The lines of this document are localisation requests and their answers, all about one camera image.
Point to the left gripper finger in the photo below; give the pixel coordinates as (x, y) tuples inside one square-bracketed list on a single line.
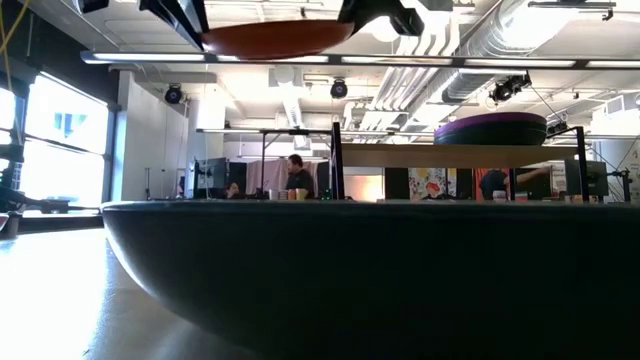
[(170, 15), (201, 15)]

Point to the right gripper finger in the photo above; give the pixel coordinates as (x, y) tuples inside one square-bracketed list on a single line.
[(372, 9)]

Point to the dark grey plate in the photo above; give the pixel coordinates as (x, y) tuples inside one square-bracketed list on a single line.
[(492, 139)]

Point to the dark green plate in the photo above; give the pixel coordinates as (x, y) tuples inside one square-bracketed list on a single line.
[(350, 275)]

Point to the wooden shelf with black legs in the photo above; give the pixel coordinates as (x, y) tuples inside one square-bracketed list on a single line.
[(450, 156)]

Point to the long linear ceiling light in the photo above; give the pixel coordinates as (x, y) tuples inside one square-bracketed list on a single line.
[(150, 57)]

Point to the white ceiling pipes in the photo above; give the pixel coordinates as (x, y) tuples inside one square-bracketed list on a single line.
[(400, 85)]

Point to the black round ceiling speaker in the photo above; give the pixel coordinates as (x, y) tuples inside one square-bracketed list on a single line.
[(173, 94), (338, 89)]

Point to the black ceiling spotlight cluster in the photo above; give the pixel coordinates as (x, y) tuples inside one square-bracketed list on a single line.
[(507, 89)]

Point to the black monitor on stand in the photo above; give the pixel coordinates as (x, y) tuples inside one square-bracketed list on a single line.
[(587, 177), (212, 175)]

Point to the black partition panel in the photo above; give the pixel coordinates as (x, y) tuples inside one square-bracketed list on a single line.
[(396, 184)]

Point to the floral poster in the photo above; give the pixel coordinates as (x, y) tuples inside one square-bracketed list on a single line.
[(425, 185)]

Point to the beige curtain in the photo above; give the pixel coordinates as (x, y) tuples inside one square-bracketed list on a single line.
[(260, 175)]

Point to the thin black tripod stand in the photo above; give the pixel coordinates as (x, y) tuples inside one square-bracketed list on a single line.
[(148, 185)]

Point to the person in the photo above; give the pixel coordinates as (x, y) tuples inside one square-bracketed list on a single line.
[(492, 182), (233, 191), (300, 182)]

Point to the large bright window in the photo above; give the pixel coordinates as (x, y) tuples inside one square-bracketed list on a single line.
[(65, 165)]

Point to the small black ceiling fixture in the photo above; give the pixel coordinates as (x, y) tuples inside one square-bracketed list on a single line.
[(556, 128)]

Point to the yellow cup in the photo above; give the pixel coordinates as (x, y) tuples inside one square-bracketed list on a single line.
[(301, 194)]

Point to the orange cup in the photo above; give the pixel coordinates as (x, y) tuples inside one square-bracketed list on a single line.
[(291, 194)]

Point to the silver ventilation duct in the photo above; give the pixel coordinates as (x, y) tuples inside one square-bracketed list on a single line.
[(500, 40)]

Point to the black background rig frame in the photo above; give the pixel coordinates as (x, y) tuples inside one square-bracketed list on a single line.
[(280, 131)]

